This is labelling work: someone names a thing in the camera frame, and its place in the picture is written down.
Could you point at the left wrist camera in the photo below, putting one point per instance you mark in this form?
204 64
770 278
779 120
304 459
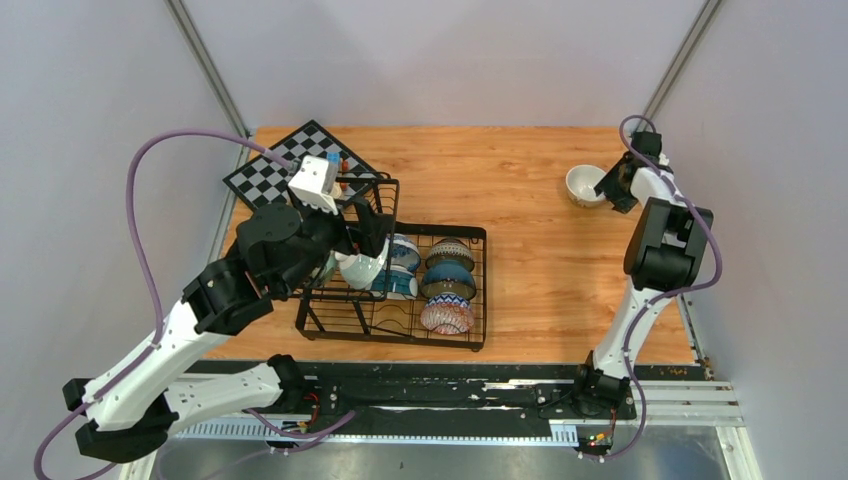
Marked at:
312 184

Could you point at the light green celadon bowl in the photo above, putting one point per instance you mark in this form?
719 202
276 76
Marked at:
323 274

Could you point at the cream white bowl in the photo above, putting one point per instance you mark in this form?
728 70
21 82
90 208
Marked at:
580 183

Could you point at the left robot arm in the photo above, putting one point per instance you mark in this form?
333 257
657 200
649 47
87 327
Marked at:
132 409

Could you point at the blue floral white bowl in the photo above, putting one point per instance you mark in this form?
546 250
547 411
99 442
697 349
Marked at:
405 253

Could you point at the brown patterned bowl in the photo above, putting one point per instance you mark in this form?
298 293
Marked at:
450 249

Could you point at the teal glazed bowl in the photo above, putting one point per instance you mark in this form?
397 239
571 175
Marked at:
396 283

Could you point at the checkered board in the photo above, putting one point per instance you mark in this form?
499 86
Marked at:
262 181

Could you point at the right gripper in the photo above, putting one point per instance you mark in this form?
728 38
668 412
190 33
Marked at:
608 186

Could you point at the white green striped bowl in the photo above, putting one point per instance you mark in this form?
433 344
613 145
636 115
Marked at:
360 270

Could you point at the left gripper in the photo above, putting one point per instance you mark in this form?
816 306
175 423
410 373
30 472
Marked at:
370 236

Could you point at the dark blue bowl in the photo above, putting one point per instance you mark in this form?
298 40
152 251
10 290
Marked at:
448 276

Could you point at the black wire dish rack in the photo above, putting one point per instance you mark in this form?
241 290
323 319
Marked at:
340 312

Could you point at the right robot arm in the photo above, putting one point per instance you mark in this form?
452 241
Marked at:
663 257

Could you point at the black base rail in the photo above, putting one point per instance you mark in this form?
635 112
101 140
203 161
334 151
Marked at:
479 404

